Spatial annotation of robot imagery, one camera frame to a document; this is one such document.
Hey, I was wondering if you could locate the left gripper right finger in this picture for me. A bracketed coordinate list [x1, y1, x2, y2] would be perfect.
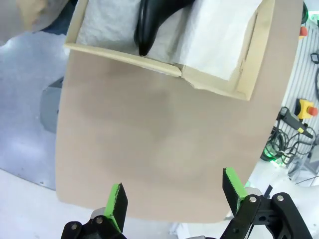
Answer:
[219, 168, 314, 239]

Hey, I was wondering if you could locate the gray metal table base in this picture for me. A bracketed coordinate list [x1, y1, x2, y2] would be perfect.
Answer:
[39, 76, 65, 135]

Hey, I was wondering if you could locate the person in beige sweater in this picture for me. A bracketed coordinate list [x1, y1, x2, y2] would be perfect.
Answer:
[0, 0, 80, 47]

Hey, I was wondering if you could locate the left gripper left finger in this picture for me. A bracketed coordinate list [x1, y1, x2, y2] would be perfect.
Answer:
[62, 183, 129, 239]

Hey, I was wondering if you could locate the white tissue paper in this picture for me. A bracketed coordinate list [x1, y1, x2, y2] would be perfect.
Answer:
[76, 0, 264, 82]

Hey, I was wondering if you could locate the black leather dress shoe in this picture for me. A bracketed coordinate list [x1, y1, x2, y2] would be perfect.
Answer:
[133, 0, 197, 57]

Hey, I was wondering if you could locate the cardboard shoe box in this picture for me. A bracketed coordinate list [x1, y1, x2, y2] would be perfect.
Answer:
[64, 0, 276, 102]

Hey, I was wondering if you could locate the black handheld enabling device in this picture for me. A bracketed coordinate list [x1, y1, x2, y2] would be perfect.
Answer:
[278, 106, 314, 139]

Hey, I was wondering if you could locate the black cable bundle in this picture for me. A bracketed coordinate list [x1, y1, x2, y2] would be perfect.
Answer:
[260, 124, 319, 186]

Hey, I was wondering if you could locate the yellow emergency stop box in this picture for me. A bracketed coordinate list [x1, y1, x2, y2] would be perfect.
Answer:
[296, 98, 319, 123]

